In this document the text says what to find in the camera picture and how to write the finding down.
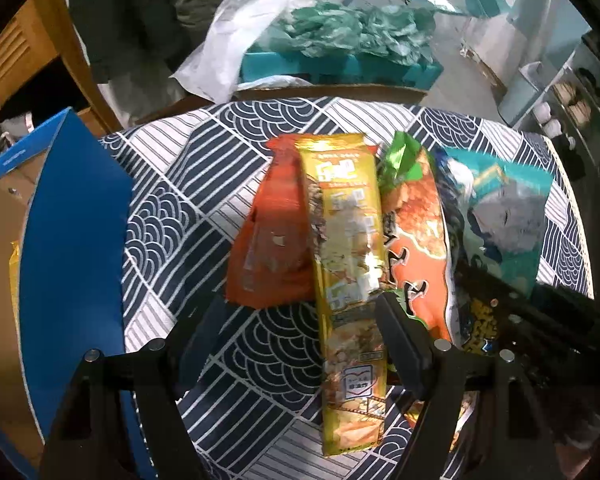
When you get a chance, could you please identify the green orange snack packet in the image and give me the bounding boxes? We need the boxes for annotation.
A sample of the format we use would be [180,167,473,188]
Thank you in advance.
[377,131,458,346]

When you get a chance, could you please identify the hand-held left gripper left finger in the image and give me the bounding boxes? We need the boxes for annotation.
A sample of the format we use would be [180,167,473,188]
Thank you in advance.
[40,292,231,480]

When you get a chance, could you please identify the dark jacket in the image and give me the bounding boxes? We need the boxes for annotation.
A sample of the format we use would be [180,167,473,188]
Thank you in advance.
[69,0,231,83]

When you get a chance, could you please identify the yellow snack packet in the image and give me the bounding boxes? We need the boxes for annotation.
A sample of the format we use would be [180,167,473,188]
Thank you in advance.
[293,132,388,457]

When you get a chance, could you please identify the white plastic bag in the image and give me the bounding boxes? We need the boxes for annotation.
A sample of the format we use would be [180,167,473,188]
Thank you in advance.
[170,0,313,104]

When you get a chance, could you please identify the teal cartoon snack packet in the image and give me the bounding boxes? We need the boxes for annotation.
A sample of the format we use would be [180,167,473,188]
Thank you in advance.
[437,147,555,298]

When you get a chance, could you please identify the shoe rack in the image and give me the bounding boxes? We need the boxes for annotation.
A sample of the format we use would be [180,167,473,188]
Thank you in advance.
[530,27,600,183]

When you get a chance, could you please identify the navy white patterned tablecloth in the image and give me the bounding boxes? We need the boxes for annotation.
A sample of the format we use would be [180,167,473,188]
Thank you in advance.
[99,96,595,480]

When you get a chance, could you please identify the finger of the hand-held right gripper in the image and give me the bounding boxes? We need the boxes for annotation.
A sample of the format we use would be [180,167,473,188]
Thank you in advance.
[452,262,533,323]

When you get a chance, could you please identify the black snack packet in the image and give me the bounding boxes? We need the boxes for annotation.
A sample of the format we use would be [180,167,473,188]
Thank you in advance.
[455,260,503,357]

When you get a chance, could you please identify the white shoes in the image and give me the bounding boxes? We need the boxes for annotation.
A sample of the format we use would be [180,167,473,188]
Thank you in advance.
[534,101,565,138]

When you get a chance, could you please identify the wooden chair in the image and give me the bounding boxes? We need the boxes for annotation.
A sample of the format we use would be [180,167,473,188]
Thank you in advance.
[0,0,123,133]

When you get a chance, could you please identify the blue cardboard box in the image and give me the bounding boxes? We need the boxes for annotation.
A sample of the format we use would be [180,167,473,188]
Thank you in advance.
[0,106,157,480]

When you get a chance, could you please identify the red snack packet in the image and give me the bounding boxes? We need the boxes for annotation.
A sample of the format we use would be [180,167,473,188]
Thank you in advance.
[225,136,316,309]

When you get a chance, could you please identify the green tissue paper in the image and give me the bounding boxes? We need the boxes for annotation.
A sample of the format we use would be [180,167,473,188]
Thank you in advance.
[267,1,437,67]

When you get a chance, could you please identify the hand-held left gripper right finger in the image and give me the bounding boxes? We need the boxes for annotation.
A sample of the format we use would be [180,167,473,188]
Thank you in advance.
[374,291,571,480]

